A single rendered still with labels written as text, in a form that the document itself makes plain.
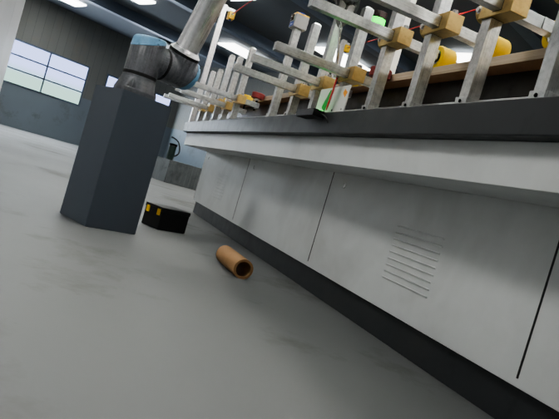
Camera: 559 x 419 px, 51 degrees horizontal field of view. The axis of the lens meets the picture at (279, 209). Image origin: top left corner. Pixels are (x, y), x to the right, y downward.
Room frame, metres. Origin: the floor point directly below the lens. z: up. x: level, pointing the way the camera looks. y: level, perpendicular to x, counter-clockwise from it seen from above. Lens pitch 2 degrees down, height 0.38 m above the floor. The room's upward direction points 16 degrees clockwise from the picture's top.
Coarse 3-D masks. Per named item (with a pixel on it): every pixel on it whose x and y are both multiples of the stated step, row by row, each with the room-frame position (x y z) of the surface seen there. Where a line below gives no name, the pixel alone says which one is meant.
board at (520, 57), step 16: (544, 48) 1.46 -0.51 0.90; (464, 64) 1.75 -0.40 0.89; (496, 64) 1.61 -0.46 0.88; (512, 64) 1.56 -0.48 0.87; (528, 64) 1.52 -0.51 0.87; (400, 80) 2.08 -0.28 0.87; (432, 80) 1.95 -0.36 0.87; (448, 80) 1.89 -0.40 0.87; (272, 96) 3.41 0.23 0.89; (288, 96) 3.15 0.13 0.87
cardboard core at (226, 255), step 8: (224, 248) 2.52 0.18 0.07; (216, 256) 2.55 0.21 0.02; (224, 256) 2.44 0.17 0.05; (232, 256) 2.36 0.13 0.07; (240, 256) 2.34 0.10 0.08; (224, 264) 2.43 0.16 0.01; (232, 264) 2.30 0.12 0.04; (240, 264) 2.43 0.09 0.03; (248, 264) 2.33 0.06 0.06; (232, 272) 2.31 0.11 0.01; (240, 272) 2.36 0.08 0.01; (248, 272) 2.32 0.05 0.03
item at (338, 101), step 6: (324, 90) 2.25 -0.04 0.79; (330, 90) 2.19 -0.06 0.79; (336, 90) 2.14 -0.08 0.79; (342, 90) 2.10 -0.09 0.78; (348, 90) 2.05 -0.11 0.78; (324, 96) 2.23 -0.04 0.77; (336, 96) 2.13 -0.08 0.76; (342, 96) 2.08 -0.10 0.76; (348, 96) 2.04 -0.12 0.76; (318, 102) 2.28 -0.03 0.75; (330, 102) 2.16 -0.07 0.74; (336, 102) 2.11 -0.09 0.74; (342, 102) 2.07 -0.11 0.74; (318, 108) 2.26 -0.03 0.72; (330, 108) 2.15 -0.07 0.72; (336, 108) 2.10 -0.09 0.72; (342, 108) 2.05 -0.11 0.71
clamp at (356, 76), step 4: (348, 68) 2.10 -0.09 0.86; (352, 68) 2.07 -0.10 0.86; (356, 68) 2.05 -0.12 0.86; (360, 68) 2.06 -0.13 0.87; (352, 72) 2.06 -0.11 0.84; (356, 72) 2.05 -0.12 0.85; (360, 72) 2.06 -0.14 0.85; (364, 72) 2.06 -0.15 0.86; (340, 76) 2.14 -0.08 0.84; (348, 76) 2.08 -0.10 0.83; (352, 76) 2.05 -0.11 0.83; (356, 76) 2.06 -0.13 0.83; (360, 76) 2.06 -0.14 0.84; (364, 76) 2.07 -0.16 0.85; (340, 80) 2.13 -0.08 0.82; (344, 80) 2.10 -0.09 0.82; (348, 80) 2.08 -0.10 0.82; (352, 80) 2.06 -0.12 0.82; (356, 80) 2.06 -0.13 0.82; (360, 80) 2.06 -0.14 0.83; (352, 84) 2.12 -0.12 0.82; (356, 84) 2.10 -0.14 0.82
